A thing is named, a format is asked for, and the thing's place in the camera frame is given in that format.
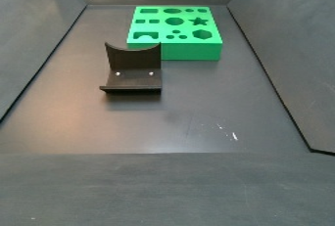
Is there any black curved holder stand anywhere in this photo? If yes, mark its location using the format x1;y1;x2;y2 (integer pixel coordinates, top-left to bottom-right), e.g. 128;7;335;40
99;43;162;93

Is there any green shape sorter block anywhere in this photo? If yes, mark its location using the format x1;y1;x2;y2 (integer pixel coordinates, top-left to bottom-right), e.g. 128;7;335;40
127;6;222;61

